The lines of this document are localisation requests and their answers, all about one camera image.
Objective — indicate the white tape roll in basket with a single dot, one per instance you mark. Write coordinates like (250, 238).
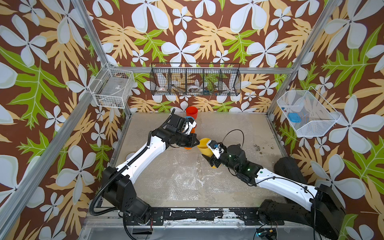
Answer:
(194, 89)

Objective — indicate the yellow tape roll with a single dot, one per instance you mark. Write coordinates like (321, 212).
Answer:
(129, 156)

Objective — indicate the bubble orange glass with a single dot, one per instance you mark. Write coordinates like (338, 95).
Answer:
(216, 125)

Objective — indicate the yellow wine glass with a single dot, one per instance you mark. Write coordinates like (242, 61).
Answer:
(206, 151)

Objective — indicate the orange wine glass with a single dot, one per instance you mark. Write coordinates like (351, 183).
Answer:
(190, 141)

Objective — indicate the bubble yellow glass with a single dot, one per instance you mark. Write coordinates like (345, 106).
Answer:
(263, 176)

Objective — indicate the red wine glass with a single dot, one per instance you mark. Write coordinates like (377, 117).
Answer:
(192, 112)

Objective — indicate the black wire basket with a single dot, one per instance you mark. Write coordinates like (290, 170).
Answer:
(216, 79)

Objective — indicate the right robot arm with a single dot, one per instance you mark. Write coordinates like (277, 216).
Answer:
(316, 207)

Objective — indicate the black mounting rail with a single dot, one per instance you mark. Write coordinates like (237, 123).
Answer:
(162, 216)

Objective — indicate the blue object in basket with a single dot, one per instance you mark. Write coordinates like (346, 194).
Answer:
(294, 118)

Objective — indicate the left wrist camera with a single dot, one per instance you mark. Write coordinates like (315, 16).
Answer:
(190, 126)

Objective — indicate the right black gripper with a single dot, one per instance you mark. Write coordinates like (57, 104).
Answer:
(210, 161)

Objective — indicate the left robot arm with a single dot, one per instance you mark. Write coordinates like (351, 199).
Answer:
(117, 192)

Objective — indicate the bubble blue glass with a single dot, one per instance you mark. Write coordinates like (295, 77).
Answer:
(170, 182)

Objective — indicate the white wire basket left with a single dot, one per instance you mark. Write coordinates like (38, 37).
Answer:
(111, 87)

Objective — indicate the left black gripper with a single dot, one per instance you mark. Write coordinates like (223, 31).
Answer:
(191, 137)

